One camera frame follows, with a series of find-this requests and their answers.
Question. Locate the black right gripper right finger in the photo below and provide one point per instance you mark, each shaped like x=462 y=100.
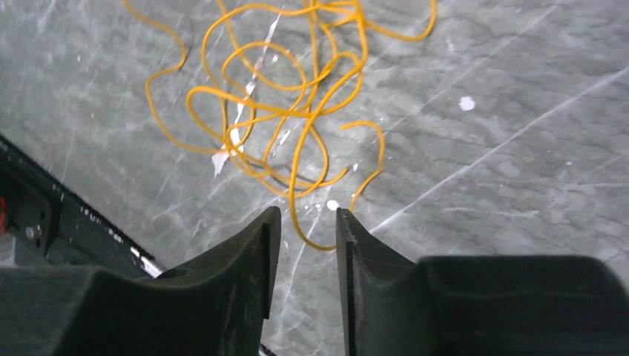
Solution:
x=475 y=305

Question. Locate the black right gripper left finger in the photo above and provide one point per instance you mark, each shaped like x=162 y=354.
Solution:
x=213 y=304

